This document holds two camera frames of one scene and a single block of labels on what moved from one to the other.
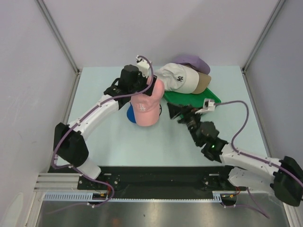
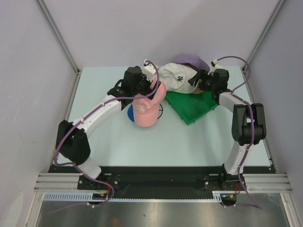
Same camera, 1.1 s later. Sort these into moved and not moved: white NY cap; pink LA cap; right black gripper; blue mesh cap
Moved: right black gripper
Not moved: blue mesh cap; pink LA cap; white NY cap
